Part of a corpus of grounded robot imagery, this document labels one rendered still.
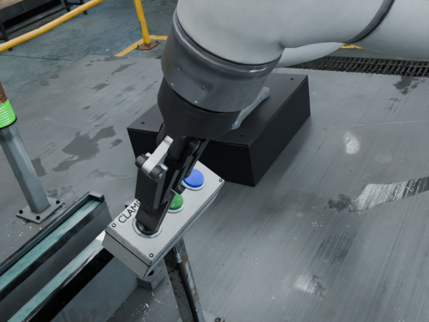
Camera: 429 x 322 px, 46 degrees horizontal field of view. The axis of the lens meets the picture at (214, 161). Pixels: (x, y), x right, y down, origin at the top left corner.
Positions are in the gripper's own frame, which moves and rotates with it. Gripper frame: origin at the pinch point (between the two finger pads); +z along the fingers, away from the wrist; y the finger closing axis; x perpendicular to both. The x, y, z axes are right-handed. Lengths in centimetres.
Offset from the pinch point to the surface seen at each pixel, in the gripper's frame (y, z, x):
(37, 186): -18, 49, -33
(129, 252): 3.4, 5.9, 0.5
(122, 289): -5.2, 33.6, -1.1
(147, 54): -272, 229, -151
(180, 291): -3.8, 18.6, 7.6
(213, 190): -10.8, 4.3, 3.2
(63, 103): -62, 77, -64
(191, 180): -9.2, 3.5, 0.2
